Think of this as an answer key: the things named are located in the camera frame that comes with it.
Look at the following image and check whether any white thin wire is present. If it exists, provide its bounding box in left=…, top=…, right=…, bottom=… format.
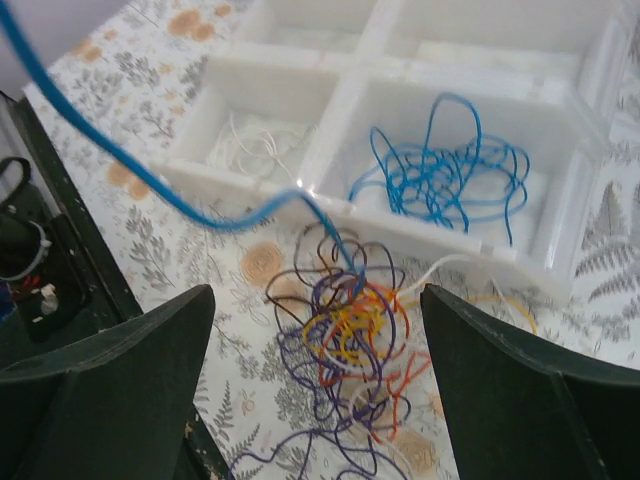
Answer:
left=207, top=112, right=316, bottom=181

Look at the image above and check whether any blue thin wire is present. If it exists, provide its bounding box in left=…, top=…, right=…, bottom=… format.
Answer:
left=348, top=92, right=531, bottom=246
left=0, top=0, right=366, bottom=296

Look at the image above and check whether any purple thin wire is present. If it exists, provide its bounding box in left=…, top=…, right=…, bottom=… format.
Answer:
left=227, top=272, right=411, bottom=480

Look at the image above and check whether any yellow thin wire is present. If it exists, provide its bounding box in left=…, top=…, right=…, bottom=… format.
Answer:
left=302, top=294, right=539, bottom=366

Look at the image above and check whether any black metal base plate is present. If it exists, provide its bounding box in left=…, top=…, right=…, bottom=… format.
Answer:
left=1, top=99, right=229, bottom=479

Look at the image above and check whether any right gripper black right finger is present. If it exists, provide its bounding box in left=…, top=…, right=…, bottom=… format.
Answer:
left=421, top=285, right=639, bottom=479

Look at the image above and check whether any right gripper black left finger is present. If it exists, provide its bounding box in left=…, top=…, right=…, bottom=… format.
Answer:
left=1, top=285, right=215, bottom=479

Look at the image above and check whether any floral patterned table mat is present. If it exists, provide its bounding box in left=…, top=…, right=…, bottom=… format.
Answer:
left=26, top=1, right=639, bottom=479

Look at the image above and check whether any white plastic compartment tray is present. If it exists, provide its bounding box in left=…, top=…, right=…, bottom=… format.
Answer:
left=152, top=1, right=639, bottom=303

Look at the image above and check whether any brown thin wire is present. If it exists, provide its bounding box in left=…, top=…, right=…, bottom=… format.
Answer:
left=264, top=222, right=396, bottom=316

